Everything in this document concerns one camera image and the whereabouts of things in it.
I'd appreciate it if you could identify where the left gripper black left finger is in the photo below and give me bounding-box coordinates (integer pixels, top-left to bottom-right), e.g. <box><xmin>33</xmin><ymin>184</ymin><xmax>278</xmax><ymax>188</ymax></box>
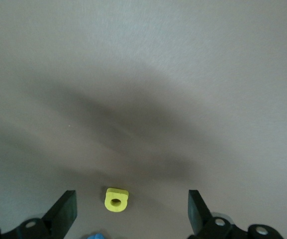
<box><xmin>0</xmin><ymin>190</ymin><xmax>78</xmax><ymax>239</ymax></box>

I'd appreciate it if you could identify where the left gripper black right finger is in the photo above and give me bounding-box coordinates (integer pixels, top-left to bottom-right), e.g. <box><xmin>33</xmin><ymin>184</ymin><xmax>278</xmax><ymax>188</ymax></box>
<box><xmin>188</xmin><ymin>189</ymin><xmax>282</xmax><ymax>239</ymax></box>

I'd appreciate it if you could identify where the yellow foam letter a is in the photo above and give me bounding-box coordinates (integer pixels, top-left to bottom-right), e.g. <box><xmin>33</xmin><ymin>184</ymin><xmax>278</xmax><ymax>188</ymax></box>
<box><xmin>104</xmin><ymin>187</ymin><xmax>129</xmax><ymax>213</ymax></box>

